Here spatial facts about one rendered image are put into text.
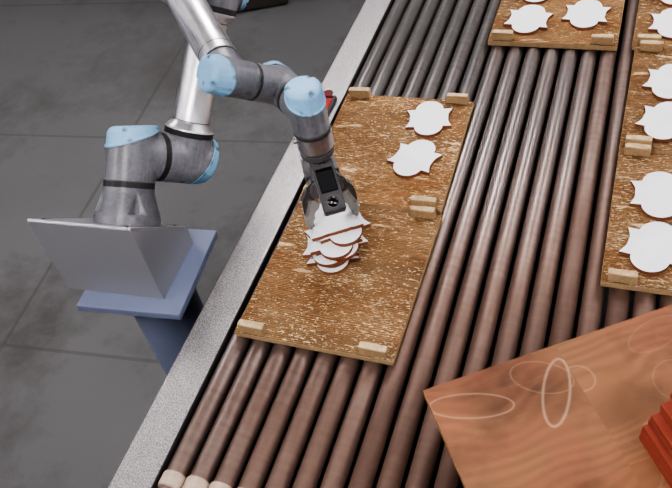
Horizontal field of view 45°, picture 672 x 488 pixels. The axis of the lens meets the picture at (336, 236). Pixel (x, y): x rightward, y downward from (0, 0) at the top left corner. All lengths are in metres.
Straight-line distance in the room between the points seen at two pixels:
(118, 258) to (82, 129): 2.32
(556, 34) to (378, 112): 0.57
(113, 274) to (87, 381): 1.14
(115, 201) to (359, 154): 0.61
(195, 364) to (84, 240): 0.39
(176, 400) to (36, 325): 1.67
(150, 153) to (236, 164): 1.74
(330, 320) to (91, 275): 0.61
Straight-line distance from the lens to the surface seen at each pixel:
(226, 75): 1.56
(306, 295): 1.75
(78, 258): 1.95
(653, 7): 2.52
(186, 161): 1.93
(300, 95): 1.54
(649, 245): 1.80
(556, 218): 1.87
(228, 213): 3.38
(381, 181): 1.96
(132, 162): 1.87
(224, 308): 1.81
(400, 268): 1.76
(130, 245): 1.82
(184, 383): 1.72
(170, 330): 2.08
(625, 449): 1.40
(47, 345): 3.22
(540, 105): 2.17
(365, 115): 2.16
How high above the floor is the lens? 2.26
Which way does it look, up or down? 46 degrees down
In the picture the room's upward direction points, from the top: 13 degrees counter-clockwise
